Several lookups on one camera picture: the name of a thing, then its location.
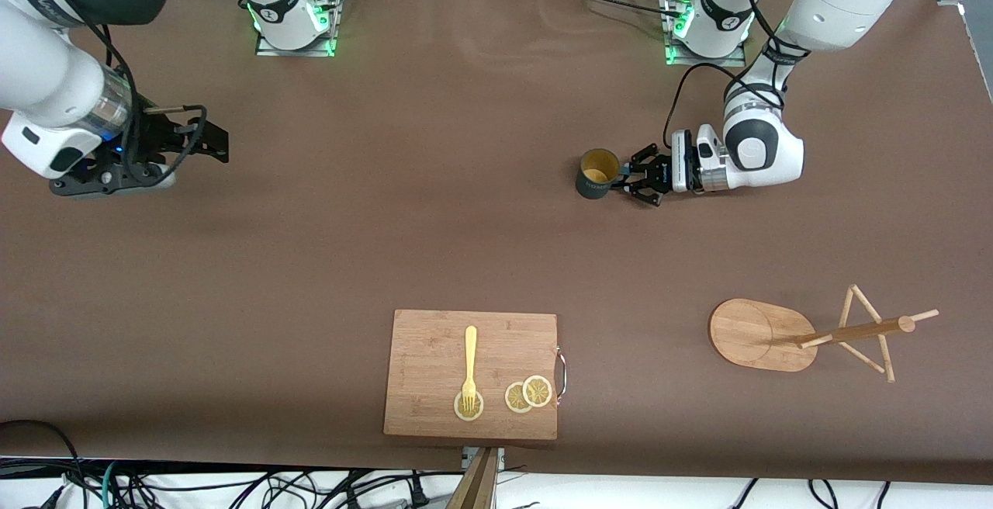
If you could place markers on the bamboo cutting board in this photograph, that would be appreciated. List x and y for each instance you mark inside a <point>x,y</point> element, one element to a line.
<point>427,361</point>

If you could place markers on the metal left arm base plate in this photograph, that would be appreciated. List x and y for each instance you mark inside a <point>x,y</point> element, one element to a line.
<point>733,62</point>

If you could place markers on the wooden post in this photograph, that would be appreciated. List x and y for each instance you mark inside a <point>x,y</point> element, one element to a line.
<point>475,486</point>

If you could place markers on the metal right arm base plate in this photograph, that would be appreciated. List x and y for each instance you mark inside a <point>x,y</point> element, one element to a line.
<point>268,50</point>

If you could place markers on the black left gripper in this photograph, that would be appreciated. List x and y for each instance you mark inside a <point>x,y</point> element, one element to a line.
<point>658,173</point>

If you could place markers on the wooden mug rack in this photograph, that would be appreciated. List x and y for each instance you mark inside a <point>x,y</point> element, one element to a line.
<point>749,334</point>

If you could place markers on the metal bracket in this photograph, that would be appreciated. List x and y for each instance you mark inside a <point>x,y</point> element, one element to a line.
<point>499,458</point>

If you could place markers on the lemon slice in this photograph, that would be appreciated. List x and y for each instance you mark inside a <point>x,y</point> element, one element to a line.
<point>538,391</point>
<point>459,413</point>
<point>513,400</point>

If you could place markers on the teal mug with yellow inside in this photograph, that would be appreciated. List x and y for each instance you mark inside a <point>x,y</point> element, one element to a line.
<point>593,185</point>

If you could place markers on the black plug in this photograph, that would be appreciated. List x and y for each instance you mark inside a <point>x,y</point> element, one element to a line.
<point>419,493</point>

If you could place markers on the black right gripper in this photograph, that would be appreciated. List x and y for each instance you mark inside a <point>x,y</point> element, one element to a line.
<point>160,139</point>

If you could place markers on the yellow plastic fork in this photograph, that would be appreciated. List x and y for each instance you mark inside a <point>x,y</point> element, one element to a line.
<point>470,354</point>

